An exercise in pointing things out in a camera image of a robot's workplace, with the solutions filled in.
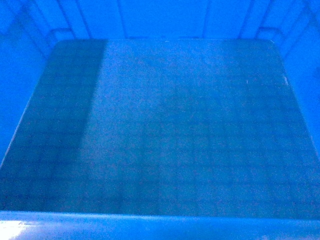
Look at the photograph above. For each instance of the large blue plastic crate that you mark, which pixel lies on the large blue plastic crate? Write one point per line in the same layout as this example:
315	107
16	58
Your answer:
159	119

